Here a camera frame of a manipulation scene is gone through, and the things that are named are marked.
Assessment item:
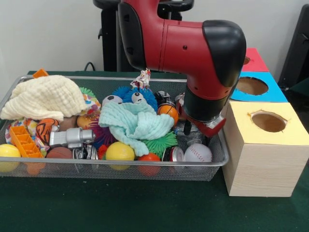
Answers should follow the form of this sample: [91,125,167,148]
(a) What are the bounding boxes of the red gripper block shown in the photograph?
[181,106,227,138]

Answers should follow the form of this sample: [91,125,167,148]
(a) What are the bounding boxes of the crushed clear plastic bottle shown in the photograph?
[173,126,206,146]

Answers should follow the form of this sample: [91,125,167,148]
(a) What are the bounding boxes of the mint green waffle cloth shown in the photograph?
[98,101,175,157]

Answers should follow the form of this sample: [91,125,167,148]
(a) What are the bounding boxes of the cream waffle cloth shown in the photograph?
[0,74,88,121]

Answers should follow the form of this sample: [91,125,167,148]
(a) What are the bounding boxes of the wooden box with three holes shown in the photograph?
[221,47,309,198]

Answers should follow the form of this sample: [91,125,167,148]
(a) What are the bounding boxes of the shallow clear mesh bin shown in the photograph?
[0,74,230,181]

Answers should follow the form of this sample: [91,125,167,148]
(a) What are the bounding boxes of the white toy baseball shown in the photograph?
[183,143,213,163]

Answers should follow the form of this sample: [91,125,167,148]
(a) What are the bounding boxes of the small orange basketball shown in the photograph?
[157,103,179,126]

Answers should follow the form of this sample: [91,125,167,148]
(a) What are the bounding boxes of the crushed red can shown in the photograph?
[162,146,185,162]

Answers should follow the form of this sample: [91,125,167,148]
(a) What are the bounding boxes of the plain orange ball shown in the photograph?
[137,152,161,176]

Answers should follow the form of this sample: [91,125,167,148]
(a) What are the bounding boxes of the yellow ball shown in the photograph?
[0,144,22,173]
[105,142,135,170]

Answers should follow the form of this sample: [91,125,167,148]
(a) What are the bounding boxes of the dark green tablecloth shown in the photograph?
[0,70,309,232]

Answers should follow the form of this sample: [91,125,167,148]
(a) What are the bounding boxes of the silver plastic toy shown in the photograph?
[49,127,96,149]

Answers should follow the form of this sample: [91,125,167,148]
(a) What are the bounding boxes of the black chair back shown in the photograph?
[277,4,309,91]

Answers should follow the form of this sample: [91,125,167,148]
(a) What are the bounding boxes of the long orange toy brick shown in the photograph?
[9,125,46,174]

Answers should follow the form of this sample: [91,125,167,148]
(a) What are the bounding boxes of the black cable loop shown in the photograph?
[84,62,103,72]

